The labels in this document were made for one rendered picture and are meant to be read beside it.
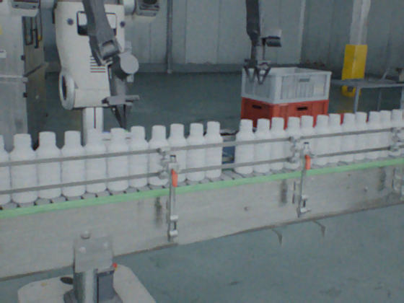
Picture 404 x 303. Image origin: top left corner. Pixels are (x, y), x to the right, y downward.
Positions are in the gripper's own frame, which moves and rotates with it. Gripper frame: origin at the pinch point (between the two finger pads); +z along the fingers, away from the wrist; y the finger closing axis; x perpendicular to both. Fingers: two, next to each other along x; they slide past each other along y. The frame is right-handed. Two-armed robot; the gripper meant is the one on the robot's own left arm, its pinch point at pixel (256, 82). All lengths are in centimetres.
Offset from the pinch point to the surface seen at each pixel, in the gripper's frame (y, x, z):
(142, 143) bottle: -46, 68, 9
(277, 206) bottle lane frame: -49, 24, 33
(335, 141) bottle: -46.4, -1.1, 14.8
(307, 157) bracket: -56, 19, 16
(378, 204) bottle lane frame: -50, -22, 39
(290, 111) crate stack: 130, -123, 42
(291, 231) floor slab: 95, -103, 124
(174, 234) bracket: -55, 63, 33
